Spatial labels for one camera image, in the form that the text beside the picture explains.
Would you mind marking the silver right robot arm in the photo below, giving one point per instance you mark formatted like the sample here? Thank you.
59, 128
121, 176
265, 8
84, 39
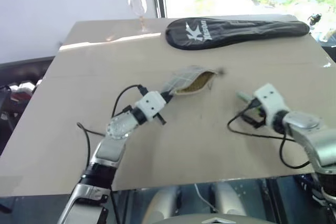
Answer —
309, 140

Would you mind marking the clear wine glass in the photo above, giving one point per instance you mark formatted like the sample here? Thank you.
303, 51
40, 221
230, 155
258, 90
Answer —
137, 3

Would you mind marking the silver robot leg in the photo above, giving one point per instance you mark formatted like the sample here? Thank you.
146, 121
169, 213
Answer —
228, 197
160, 203

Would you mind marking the silver robot left leg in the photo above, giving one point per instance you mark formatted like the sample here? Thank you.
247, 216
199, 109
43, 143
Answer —
160, 203

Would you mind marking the black bag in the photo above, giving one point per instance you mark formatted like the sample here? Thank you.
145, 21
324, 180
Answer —
4, 103

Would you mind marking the dark clutter beside window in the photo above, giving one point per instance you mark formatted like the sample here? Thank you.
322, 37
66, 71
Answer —
323, 30

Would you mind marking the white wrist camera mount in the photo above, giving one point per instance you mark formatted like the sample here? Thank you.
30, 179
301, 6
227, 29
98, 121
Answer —
151, 103
270, 100

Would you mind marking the black racket cover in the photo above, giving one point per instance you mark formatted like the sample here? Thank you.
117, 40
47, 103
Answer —
231, 33

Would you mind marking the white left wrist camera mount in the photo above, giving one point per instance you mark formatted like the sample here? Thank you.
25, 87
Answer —
151, 103

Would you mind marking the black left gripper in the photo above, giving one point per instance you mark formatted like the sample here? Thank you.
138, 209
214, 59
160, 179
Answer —
160, 118

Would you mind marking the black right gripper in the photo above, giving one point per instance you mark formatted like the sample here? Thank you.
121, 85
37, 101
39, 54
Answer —
258, 119

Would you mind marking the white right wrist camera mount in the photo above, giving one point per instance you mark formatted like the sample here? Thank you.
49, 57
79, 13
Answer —
270, 100

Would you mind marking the silver robot torso front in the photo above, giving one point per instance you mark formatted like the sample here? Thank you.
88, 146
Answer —
218, 219

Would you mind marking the dark sofa with clutter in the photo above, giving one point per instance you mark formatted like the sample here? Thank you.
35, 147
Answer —
21, 82

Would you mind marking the grey plaid pouch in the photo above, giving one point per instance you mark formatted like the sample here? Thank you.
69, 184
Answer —
189, 81

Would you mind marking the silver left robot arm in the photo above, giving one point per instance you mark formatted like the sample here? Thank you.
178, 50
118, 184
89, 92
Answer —
115, 142

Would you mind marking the silver robot right leg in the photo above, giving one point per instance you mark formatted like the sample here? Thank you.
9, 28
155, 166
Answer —
228, 197

